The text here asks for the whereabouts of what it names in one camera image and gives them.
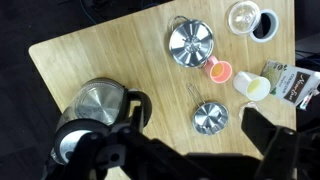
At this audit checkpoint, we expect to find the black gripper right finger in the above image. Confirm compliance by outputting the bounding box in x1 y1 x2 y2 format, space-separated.
241 109 276 155

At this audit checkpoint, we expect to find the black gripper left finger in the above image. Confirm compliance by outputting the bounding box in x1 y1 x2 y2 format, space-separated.
131 106 144 131

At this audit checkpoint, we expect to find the clear glass bowl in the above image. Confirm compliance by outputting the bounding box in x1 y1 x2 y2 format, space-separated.
227 0 261 35

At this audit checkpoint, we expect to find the glass electric kettle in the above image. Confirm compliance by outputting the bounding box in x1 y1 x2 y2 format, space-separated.
51 78 152 165

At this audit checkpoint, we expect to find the small clear glass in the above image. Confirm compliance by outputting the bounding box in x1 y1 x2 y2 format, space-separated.
238 101 259 121

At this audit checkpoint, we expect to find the white ceramic mug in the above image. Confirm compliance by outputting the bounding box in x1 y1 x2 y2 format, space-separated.
233 71 271 101

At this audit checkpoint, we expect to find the small steel strainer pan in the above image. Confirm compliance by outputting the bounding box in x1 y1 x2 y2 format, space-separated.
187 84 229 135

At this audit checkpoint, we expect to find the pink plastic cup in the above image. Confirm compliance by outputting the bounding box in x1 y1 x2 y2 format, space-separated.
204 56 232 84

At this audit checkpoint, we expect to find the steel pot with lid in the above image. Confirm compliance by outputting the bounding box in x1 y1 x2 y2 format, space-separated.
169 15 214 69

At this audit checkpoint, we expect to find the white desk cable grommet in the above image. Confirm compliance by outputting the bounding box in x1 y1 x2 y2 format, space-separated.
250 9 279 43

